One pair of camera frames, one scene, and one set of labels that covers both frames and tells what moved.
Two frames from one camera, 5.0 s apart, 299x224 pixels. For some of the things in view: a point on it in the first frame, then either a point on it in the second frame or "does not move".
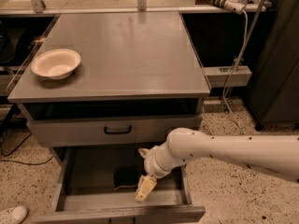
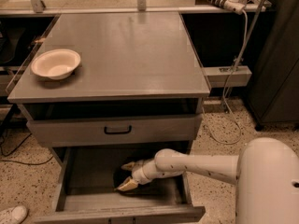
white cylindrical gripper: x=151 y=163 -> x=137 y=172
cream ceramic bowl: x=57 y=63 does not move
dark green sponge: x=126 y=175 does not move
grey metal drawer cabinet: x=139 y=77 does not move
